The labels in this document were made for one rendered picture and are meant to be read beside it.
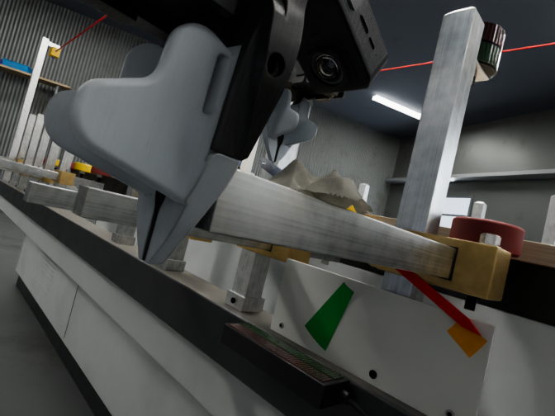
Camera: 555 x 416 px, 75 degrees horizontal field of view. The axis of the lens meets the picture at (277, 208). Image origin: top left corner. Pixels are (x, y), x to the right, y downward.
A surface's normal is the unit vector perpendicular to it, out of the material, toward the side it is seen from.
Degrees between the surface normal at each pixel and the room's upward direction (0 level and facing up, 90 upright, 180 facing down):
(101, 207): 90
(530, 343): 90
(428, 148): 90
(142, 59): 87
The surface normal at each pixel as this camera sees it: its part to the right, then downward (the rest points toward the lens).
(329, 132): 0.35, 0.04
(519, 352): -0.69, -0.21
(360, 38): 0.66, 0.14
